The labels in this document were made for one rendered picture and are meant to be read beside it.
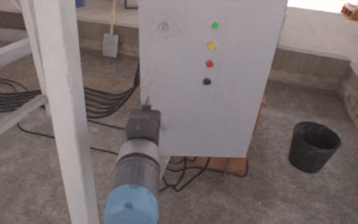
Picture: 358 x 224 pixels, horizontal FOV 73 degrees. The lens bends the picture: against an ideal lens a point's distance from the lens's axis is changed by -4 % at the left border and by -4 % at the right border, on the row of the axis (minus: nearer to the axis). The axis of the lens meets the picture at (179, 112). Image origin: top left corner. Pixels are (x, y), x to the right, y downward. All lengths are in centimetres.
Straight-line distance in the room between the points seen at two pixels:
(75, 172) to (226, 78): 51
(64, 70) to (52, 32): 8
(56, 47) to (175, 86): 38
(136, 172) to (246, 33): 50
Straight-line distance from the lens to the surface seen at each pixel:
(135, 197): 42
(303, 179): 203
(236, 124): 91
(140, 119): 50
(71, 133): 65
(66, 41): 58
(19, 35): 447
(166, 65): 77
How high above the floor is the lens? 133
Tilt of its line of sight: 34 degrees down
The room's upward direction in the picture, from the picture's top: 4 degrees clockwise
